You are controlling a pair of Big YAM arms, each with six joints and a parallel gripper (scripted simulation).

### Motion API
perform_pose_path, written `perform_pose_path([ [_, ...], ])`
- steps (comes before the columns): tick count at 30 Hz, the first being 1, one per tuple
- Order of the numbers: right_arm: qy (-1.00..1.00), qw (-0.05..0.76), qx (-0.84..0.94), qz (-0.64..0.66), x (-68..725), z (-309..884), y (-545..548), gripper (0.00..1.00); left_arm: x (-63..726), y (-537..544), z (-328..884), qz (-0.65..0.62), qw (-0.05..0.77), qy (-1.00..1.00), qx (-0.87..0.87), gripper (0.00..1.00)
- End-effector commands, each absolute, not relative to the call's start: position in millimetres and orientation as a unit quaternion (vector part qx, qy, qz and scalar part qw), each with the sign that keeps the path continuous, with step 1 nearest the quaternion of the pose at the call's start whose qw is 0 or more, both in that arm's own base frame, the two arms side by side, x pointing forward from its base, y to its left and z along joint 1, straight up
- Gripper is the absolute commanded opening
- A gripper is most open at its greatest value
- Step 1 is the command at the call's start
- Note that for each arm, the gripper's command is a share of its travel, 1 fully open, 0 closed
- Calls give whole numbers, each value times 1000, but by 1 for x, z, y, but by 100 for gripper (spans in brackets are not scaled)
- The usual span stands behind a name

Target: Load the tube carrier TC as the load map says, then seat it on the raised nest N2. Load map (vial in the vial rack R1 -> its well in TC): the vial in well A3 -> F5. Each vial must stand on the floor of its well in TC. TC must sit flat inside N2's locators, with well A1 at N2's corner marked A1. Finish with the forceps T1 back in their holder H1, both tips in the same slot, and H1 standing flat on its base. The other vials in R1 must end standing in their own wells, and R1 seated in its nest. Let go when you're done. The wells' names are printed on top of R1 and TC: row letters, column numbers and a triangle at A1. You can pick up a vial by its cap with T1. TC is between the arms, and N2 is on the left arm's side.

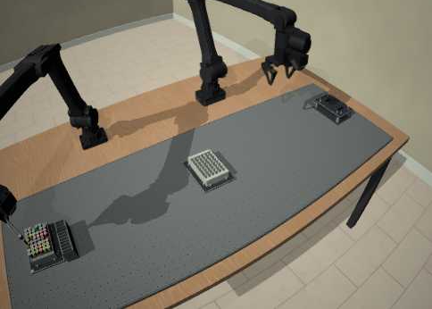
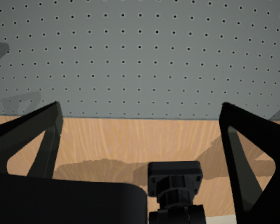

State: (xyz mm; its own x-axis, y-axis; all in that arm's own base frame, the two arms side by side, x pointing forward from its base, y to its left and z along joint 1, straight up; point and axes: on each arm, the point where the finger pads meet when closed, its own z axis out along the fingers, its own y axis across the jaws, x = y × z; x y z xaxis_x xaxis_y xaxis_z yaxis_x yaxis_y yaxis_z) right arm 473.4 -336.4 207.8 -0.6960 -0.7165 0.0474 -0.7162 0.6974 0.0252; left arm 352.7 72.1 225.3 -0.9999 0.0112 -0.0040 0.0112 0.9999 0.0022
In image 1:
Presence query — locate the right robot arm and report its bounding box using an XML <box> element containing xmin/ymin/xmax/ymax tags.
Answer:
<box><xmin>0</xmin><ymin>44</ymin><xmax>108</xmax><ymax>217</ymax></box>

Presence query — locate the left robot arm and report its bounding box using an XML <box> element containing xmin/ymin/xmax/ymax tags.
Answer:
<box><xmin>187</xmin><ymin>0</ymin><xmax>312</xmax><ymax>102</ymax></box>

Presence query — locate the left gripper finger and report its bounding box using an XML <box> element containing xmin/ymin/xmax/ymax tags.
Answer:
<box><xmin>285</xmin><ymin>66</ymin><xmax>295</xmax><ymax>79</ymax></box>
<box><xmin>261</xmin><ymin>65</ymin><xmax>278</xmax><ymax>85</ymax></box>

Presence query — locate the white grid rack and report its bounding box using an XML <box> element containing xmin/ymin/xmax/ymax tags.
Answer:
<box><xmin>188</xmin><ymin>149</ymin><xmax>228</xmax><ymax>187</ymax></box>

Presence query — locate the grey curved work surface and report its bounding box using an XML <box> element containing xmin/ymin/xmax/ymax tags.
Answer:
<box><xmin>1</xmin><ymin>83</ymin><xmax>393</xmax><ymax>309</ymax></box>

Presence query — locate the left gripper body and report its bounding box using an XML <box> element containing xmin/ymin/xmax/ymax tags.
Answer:
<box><xmin>262</xmin><ymin>44</ymin><xmax>293</xmax><ymax>70</ymax></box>

